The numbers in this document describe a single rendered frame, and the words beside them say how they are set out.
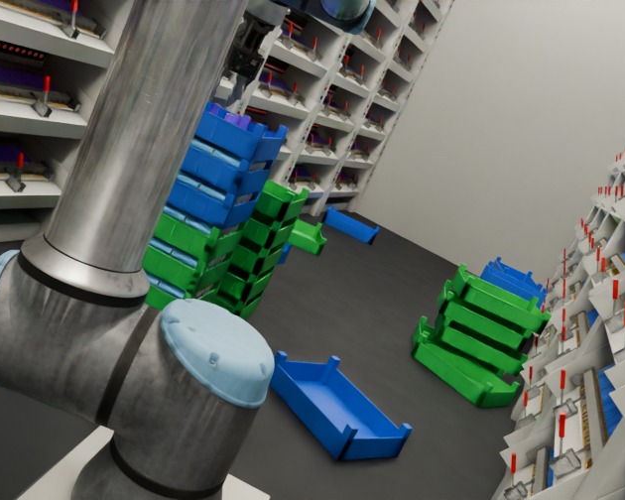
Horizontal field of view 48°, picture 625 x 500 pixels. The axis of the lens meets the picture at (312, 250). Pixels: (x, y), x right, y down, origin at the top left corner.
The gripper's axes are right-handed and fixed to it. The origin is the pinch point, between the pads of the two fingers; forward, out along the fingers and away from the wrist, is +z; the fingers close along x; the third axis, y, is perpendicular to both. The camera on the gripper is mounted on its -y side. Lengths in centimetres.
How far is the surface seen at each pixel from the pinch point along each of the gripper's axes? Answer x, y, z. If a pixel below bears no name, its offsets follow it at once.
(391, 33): 105, -202, 5
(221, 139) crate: 1.3, 13.5, 3.8
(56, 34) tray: -36.2, -11.5, 5.9
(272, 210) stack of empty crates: 25.7, -6.1, 25.3
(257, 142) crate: 7.6, 16.3, 0.2
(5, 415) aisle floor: -22, 64, 42
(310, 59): 51, -125, 16
